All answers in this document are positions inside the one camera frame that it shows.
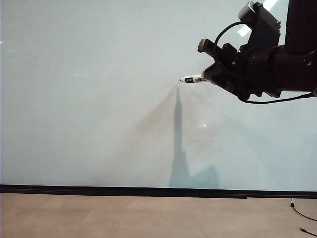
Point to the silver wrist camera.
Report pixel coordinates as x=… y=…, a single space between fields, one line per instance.
x=262 y=16

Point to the glass whiteboard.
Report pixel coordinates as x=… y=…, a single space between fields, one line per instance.
x=99 y=99

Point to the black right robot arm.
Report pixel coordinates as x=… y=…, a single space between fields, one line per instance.
x=297 y=67

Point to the black whiteboard bottom rail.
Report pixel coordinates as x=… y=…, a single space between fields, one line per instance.
x=123 y=191

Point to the white whiteboard marker pen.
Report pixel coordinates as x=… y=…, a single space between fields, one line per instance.
x=192 y=79

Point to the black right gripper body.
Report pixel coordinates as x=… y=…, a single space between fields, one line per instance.
x=250 y=72

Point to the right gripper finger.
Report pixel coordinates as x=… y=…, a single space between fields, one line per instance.
x=219 y=75
x=210 y=48

